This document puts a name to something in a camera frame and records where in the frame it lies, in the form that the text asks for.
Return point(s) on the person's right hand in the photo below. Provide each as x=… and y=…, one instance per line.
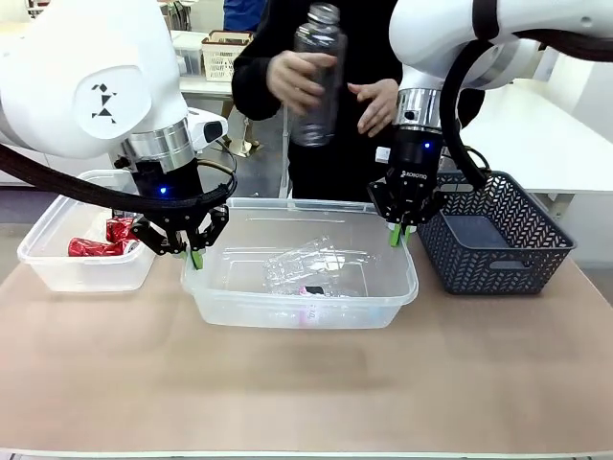
x=289, y=76

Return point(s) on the small clear plastic bin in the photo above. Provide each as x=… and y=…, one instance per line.
x=72, y=273

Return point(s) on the person's right forearm black sleeve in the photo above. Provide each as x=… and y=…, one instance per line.
x=254, y=81

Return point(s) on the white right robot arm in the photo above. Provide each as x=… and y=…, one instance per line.
x=431, y=33

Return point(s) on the bystander in blue shirt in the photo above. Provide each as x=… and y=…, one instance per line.
x=239, y=7

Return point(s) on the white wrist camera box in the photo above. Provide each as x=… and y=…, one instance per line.
x=383, y=154
x=211, y=129

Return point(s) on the person's left hand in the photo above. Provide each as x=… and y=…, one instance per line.
x=383, y=105

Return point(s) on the white folding table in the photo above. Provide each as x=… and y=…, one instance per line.
x=211, y=88

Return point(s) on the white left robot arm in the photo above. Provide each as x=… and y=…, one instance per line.
x=72, y=57

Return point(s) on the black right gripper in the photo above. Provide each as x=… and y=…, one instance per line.
x=414, y=177

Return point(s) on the gold metal stand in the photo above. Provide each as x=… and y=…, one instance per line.
x=249, y=146

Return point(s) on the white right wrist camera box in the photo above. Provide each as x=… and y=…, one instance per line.
x=383, y=154

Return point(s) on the white basket on far table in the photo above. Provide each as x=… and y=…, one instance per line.
x=222, y=60

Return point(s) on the dark grey woven-pattern basket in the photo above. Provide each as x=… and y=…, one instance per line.
x=503, y=268

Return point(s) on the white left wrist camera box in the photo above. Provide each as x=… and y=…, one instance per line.
x=211, y=129

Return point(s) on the large clear plastic bin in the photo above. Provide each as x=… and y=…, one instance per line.
x=239, y=297

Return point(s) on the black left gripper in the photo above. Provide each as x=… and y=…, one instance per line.
x=153, y=179

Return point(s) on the crushed clear plastic bottle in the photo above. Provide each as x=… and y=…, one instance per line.
x=306, y=263

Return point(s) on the clear plastic storage container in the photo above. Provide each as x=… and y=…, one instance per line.
x=191, y=60

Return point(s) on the person in black clothing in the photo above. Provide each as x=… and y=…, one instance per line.
x=345, y=167

